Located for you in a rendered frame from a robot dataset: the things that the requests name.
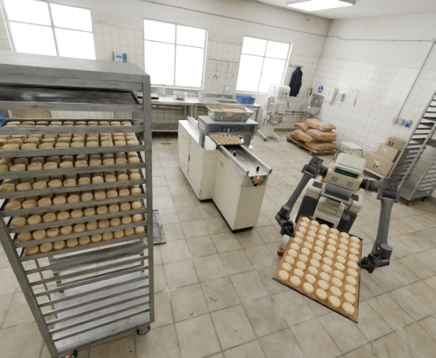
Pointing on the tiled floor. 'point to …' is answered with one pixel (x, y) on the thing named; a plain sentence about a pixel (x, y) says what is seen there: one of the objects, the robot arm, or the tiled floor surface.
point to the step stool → (351, 148)
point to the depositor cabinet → (198, 160)
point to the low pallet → (309, 148)
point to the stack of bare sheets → (155, 231)
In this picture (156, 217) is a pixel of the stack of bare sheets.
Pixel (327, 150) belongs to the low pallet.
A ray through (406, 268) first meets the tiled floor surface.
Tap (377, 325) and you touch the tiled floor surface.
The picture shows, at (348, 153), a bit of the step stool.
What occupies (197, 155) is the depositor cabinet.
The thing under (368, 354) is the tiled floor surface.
